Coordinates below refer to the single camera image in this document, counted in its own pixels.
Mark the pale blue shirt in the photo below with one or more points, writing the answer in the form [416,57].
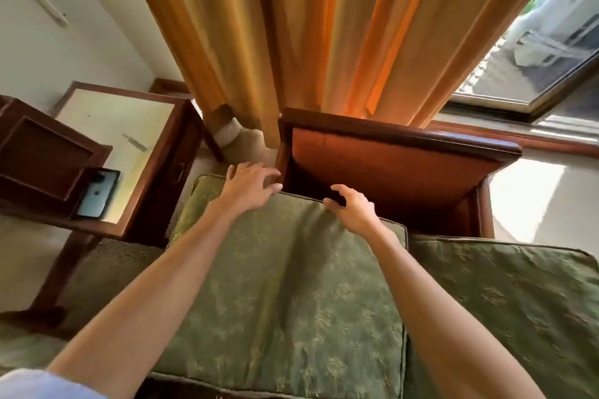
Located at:
[42,387]

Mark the dark wooden lamp base box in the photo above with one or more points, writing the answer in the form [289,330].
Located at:
[42,155]

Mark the dark framed glass window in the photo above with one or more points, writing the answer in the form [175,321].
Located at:
[496,103]

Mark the person's right forearm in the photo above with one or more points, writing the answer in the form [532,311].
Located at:
[444,319]

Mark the person's left forearm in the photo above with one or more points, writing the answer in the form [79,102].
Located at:
[154,291]

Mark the blue smartphone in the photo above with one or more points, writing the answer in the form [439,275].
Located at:
[96,195]

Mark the wooden glass-top side table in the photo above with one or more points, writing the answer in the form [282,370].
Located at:
[159,179]

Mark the person's left hand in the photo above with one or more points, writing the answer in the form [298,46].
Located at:
[243,188]

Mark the person's right hand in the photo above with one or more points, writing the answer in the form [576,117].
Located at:
[358,214]

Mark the orange yellow curtain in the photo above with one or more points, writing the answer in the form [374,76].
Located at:
[327,29]

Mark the orange armchair with wooden frame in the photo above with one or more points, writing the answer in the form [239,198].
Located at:
[383,165]

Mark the green patterned cushion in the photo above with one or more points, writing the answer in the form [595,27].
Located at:
[299,300]
[515,310]

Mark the wooden baseboard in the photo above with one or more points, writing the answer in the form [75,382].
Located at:
[168,86]
[515,137]

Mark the white outdoor air conditioner unit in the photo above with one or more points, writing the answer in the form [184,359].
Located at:
[552,15]

